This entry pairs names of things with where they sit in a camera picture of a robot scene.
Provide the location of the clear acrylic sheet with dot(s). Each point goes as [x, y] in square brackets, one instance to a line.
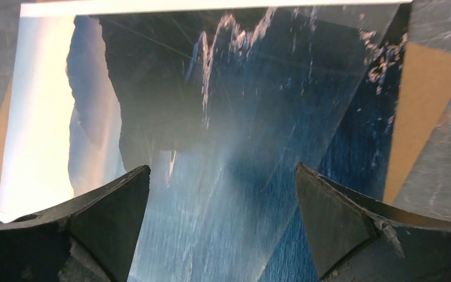
[223, 105]

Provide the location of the brown cardboard backing board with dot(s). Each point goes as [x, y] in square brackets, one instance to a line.
[420, 116]

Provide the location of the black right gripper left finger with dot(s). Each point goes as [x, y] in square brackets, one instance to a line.
[91, 237]

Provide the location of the mountain sea photo print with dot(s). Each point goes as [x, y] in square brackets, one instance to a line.
[54, 26]

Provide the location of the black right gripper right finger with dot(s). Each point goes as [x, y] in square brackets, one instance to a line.
[354, 237]

